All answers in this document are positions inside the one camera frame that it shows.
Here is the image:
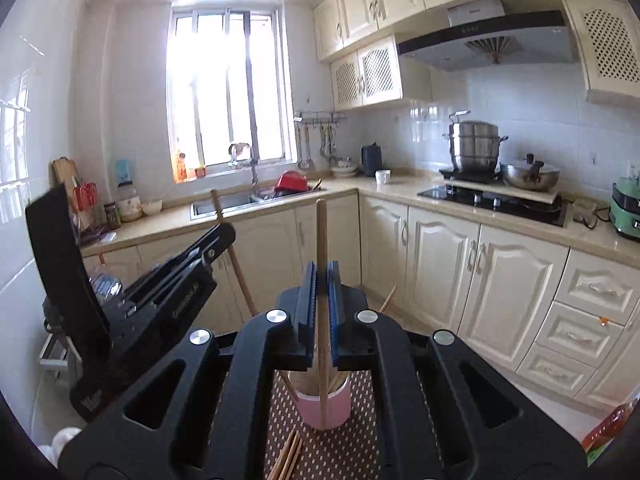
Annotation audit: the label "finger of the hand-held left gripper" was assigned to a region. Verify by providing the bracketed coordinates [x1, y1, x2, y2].
[122, 223, 236, 306]
[26, 182, 111, 346]

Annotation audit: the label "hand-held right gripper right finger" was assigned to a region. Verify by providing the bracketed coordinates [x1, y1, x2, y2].
[326, 261, 588, 480]

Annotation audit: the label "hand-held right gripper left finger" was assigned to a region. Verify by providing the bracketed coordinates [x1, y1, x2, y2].
[57, 261, 318, 480]

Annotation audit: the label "pink cup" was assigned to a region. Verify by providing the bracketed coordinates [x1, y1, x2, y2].
[289, 371, 352, 432]

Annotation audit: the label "group of wooden chopsticks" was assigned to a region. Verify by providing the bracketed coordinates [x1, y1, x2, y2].
[264, 430, 302, 480]

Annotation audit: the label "hanging metal utensils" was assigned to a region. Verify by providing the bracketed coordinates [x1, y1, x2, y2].
[318, 124, 337, 162]

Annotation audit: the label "purple cloth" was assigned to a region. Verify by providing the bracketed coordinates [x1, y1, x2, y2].
[82, 224, 117, 247]

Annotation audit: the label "red kitchen utensil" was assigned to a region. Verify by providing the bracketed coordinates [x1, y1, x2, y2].
[72, 179, 99, 212]

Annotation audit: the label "steel kitchen sink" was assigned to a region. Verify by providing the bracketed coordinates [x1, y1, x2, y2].
[189, 190, 262, 221]

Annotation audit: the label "wooden cutting board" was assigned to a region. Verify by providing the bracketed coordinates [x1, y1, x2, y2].
[52, 157, 89, 232]

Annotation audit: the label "large labelled glass jar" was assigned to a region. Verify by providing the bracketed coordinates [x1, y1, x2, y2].
[116, 180, 145, 223]

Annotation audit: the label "white metal rack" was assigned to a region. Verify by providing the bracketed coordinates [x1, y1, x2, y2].
[38, 332, 82, 372]

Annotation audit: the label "steel kitchen faucet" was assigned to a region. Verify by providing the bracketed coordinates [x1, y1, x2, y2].
[228, 142, 261, 202]

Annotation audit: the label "cream base kitchen cabinets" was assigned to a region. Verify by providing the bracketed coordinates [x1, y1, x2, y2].
[80, 180, 640, 411]

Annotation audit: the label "red bowl at sink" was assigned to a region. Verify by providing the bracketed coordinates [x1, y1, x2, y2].
[272, 169, 311, 196]

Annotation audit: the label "brown polka-dot tablecloth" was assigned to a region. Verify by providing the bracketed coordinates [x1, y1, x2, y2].
[262, 371, 388, 480]

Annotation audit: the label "stack of white bowls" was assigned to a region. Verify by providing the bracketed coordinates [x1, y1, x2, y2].
[330, 157, 360, 180]

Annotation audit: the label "pale grey waste bin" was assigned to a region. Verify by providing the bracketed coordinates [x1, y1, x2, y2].
[39, 427, 84, 466]

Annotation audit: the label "dark blue electric kettle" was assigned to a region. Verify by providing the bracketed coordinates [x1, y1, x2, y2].
[360, 142, 384, 177]

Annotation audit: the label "kitchen window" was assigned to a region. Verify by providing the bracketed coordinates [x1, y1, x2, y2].
[166, 6, 297, 169]

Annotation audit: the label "black gas stove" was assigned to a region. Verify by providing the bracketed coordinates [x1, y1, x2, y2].
[417, 182, 571, 229]

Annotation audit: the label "stainless steel steamer pot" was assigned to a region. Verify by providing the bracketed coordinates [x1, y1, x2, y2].
[441, 110, 510, 174]

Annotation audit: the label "light wooden board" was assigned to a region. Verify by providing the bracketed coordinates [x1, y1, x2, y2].
[439, 167, 564, 206]

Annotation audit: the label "cream cabinet drawer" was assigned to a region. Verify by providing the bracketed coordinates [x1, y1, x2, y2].
[514, 344, 604, 399]
[554, 248, 640, 327]
[533, 302, 626, 369]

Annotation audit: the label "steel wok with lid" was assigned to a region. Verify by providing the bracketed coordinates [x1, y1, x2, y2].
[499, 152, 561, 192]

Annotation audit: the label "orange plastic bottle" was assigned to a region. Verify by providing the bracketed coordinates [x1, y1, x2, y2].
[581, 399, 632, 467]

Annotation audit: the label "black range hood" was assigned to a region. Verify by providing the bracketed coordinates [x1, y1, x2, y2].
[397, 0, 581, 72]

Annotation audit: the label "green electric cooker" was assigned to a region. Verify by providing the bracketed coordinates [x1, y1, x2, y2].
[608, 174, 640, 242]

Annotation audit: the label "metal utensil rail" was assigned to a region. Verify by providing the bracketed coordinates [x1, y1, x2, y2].
[293, 109, 349, 126]

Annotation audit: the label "cream lattice-door wall cabinet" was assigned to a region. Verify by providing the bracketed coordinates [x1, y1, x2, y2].
[329, 34, 434, 112]
[560, 0, 640, 107]

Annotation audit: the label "black power cord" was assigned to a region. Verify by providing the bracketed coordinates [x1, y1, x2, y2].
[572, 198, 612, 231]

